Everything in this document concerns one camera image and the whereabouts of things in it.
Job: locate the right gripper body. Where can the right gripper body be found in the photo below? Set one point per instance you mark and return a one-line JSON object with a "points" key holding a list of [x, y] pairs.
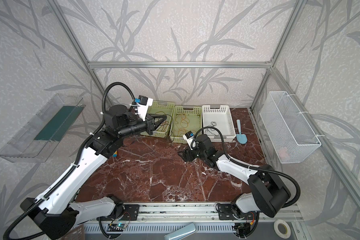
{"points": [[190, 154]]}

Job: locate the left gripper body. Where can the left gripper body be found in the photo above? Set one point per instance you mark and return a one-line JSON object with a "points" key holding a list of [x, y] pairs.
{"points": [[150, 124]]}

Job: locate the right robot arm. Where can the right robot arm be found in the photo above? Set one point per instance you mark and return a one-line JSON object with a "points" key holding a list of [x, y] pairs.
{"points": [[271, 190]]}

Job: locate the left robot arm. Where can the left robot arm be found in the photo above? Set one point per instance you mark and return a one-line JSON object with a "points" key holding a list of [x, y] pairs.
{"points": [[54, 210]]}

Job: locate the middle green perforated basket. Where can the middle green perforated basket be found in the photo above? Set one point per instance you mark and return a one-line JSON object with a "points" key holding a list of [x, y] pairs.
{"points": [[185, 118]]}

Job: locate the white perforated basket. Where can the white perforated basket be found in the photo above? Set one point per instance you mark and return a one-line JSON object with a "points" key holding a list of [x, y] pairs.
{"points": [[219, 116]]}

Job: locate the light blue plastic scoop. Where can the light blue plastic scoop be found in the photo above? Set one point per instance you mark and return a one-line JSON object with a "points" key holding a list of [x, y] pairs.
{"points": [[241, 138]]}

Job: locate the light blue flat bar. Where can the light blue flat bar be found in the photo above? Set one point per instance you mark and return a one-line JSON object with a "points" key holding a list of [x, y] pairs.
{"points": [[182, 232]]}

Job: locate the white tape roll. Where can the white tape roll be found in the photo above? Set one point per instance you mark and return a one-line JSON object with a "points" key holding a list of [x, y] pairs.
{"points": [[282, 229]]}

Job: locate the brown perforated board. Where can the brown perforated board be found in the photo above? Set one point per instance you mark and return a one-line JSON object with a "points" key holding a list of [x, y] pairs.
{"points": [[77, 233]]}

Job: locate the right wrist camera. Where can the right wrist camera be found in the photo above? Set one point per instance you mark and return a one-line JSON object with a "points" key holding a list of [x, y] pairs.
{"points": [[189, 137]]}

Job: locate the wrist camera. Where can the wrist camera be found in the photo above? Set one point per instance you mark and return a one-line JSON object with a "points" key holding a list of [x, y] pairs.
{"points": [[141, 105], [189, 137]]}

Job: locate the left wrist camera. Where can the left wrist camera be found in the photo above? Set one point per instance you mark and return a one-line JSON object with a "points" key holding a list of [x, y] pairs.
{"points": [[141, 105]]}

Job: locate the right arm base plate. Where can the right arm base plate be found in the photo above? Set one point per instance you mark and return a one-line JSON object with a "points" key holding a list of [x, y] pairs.
{"points": [[226, 213]]}

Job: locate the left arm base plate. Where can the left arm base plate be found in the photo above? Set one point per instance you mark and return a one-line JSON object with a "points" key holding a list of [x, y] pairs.
{"points": [[127, 212]]}

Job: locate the white wire mesh basket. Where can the white wire mesh basket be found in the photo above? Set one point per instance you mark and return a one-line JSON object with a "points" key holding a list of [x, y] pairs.
{"points": [[287, 127]]}

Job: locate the clear plastic wall shelf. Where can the clear plastic wall shelf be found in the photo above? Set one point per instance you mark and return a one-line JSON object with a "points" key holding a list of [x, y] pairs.
{"points": [[37, 140]]}

